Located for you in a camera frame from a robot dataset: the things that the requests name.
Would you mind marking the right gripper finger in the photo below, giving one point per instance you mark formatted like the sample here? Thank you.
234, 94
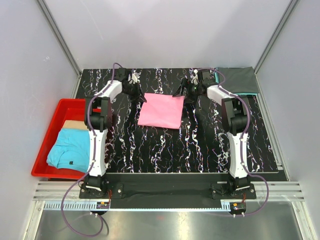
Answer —
191, 98
180, 91

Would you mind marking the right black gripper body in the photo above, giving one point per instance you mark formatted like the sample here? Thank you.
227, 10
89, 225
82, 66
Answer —
190, 88

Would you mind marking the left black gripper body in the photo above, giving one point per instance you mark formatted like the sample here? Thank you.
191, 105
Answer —
133, 91

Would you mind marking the pink t shirt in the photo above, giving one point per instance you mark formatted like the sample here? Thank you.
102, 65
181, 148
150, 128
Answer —
161, 111

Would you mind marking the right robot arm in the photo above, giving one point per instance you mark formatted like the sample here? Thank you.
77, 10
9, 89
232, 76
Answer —
235, 121

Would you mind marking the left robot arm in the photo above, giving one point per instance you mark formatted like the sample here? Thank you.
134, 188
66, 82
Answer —
98, 119

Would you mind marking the folded teal t shirt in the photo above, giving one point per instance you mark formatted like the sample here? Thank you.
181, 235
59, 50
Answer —
217, 77

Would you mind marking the folded dark grey t shirt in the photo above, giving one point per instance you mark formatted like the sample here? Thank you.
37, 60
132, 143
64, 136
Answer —
240, 80

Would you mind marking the red plastic bin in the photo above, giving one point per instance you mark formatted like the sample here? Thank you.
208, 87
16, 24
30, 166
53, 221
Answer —
66, 109

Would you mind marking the beige t shirt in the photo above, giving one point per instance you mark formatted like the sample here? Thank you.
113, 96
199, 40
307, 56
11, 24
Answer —
74, 124

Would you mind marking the light blue t shirt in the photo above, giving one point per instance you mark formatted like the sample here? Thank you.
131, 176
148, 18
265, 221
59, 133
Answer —
71, 150

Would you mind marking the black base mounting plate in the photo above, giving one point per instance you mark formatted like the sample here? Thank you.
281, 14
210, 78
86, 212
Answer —
186, 191

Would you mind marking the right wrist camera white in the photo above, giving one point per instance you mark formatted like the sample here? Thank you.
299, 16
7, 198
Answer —
195, 79

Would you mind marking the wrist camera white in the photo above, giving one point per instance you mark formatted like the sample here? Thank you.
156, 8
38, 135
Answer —
195, 79
134, 78

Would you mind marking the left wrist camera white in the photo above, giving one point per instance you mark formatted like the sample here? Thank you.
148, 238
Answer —
134, 78

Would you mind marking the left aluminium frame post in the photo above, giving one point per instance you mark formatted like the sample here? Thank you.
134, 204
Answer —
58, 35

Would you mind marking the aluminium frame post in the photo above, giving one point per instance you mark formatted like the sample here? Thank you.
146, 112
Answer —
58, 35
276, 33

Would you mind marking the right aluminium frame post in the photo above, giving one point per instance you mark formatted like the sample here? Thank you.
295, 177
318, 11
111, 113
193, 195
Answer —
276, 33

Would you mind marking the slotted cable duct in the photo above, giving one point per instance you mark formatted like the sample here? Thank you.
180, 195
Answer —
96, 206

